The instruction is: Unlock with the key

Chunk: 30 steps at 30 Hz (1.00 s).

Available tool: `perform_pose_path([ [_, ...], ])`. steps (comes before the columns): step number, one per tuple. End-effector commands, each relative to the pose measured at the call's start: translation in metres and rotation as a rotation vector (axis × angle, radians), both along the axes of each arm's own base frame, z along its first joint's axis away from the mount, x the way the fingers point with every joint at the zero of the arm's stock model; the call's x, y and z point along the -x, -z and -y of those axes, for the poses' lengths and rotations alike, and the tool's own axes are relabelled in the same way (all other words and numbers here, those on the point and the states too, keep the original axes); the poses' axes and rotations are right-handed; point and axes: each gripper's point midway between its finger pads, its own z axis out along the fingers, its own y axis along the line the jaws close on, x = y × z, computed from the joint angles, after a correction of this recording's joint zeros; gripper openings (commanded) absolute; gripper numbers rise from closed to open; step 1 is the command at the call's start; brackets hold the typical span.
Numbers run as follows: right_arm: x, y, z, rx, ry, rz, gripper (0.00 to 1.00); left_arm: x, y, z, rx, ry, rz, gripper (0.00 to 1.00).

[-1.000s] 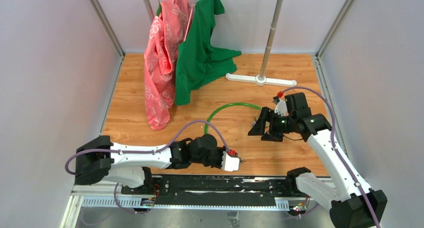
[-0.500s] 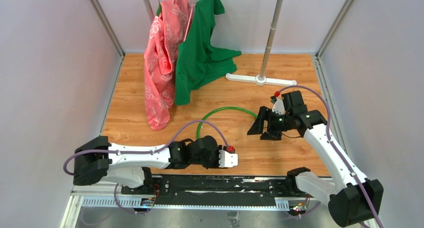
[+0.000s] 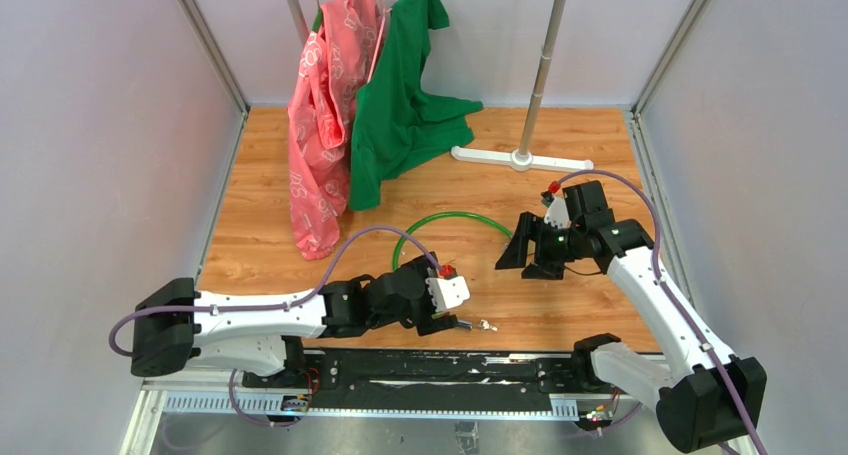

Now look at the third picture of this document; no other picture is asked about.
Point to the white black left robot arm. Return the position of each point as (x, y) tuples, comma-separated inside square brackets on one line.
[(178, 326)]

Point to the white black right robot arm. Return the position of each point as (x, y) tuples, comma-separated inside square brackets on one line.
[(703, 394)]

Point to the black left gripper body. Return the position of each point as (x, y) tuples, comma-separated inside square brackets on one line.
[(420, 313)]

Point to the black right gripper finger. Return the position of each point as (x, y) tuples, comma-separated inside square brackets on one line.
[(522, 248), (544, 271)]

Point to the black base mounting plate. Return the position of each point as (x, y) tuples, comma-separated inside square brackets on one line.
[(432, 380)]

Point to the aluminium frame rail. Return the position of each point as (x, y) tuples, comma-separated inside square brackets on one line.
[(209, 412)]

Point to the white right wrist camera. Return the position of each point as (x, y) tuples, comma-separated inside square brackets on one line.
[(556, 215)]

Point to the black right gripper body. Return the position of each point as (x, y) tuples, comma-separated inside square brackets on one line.
[(560, 244)]

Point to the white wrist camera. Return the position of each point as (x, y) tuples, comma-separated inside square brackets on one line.
[(448, 293), (556, 215)]

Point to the white clothes rack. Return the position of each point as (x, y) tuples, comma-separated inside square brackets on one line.
[(520, 159)]

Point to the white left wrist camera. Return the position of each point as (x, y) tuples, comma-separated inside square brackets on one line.
[(448, 293)]

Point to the pink patterned garment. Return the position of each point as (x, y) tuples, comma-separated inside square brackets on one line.
[(333, 66)]

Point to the green cable lock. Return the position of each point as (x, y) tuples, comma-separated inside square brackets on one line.
[(461, 324)]

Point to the green t-shirt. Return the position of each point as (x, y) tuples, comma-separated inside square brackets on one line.
[(399, 126)]

